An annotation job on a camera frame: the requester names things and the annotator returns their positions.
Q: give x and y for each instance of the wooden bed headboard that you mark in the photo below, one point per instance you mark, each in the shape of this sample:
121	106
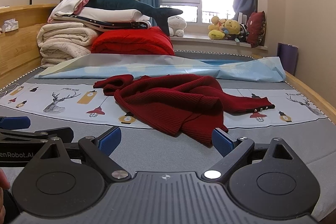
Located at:
19	50

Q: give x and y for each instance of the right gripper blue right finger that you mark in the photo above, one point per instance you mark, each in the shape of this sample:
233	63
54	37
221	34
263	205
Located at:
236	154

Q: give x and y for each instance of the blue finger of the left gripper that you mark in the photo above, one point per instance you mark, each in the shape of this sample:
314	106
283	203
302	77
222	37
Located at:
66	134
14	123

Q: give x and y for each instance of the wooden bed side rail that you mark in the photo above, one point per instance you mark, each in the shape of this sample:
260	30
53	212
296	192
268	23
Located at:
312	98

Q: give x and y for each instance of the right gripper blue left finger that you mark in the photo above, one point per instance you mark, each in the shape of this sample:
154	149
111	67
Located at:
95	152

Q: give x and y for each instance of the light blue folded sheet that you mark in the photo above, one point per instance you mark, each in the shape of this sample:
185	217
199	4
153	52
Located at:
103	66

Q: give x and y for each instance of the person's left hand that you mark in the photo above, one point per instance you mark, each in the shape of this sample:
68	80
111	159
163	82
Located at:
4	185

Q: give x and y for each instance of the bright red folded blanket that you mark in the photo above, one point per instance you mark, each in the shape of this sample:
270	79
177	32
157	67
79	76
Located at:
152	41

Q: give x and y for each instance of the yellow plush toy pile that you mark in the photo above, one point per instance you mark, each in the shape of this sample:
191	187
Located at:
229	29

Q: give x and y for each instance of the white pink folded cloth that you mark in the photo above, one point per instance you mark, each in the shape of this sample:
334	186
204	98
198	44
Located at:
67	7

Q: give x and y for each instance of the white plush toy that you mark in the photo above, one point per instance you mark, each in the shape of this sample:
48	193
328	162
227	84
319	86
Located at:
177	26

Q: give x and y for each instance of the dark red knit sweater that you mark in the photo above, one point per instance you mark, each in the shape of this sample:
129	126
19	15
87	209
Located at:
174	104

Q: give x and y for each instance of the tissue pack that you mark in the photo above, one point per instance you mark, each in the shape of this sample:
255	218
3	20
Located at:
10	25

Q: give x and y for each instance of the purple box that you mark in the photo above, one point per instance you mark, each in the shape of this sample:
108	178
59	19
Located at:
288	55

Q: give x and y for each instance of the teal shark plush toy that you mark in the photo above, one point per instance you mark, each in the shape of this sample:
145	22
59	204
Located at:
159	14

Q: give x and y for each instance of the white folded pillow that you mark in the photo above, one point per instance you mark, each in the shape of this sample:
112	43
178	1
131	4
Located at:
113	16

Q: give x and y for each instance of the dark red cushion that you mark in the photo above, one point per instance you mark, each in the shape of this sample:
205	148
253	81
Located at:
256	27

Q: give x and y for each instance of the cream folded blanket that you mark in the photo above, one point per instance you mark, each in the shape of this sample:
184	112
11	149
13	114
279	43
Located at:
58	42

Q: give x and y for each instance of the dark trimmed folded bedding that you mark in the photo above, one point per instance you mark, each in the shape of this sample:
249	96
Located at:
103	26

